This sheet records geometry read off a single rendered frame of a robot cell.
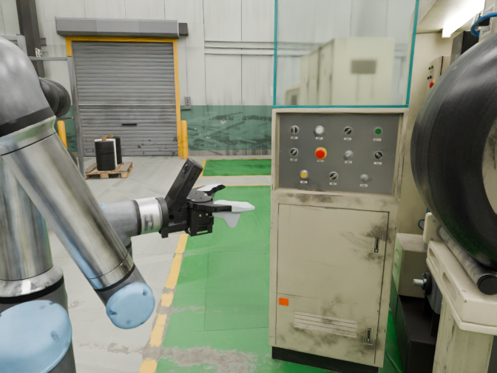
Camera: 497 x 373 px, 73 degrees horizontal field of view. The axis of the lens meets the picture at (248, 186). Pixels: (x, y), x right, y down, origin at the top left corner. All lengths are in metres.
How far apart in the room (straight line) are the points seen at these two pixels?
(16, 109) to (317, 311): 1.50
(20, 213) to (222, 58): 9.28
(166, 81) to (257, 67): 2.50
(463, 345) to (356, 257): 0.50
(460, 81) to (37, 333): 0.85
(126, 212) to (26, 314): 0.23
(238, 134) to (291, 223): 8.19
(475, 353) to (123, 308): 1.16
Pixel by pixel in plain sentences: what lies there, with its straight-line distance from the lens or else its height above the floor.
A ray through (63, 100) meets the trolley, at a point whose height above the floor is 1.38.
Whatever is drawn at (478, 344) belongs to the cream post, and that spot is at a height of 0.51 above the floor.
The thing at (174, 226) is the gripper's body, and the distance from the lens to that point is 0.76.
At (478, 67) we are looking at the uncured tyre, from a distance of 0.80.
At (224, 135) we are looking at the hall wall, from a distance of 9.66.
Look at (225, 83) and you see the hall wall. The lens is 9.74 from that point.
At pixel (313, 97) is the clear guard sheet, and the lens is 1.51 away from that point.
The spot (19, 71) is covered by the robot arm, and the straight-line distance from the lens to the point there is 0.55.
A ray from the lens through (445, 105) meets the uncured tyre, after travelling 0.80.
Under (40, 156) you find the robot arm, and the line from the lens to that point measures 0.54.
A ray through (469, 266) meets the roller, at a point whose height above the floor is 0.91.
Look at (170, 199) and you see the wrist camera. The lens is 0.74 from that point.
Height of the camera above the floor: 1.26
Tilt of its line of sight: 13 degrees down
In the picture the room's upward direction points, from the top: straight up
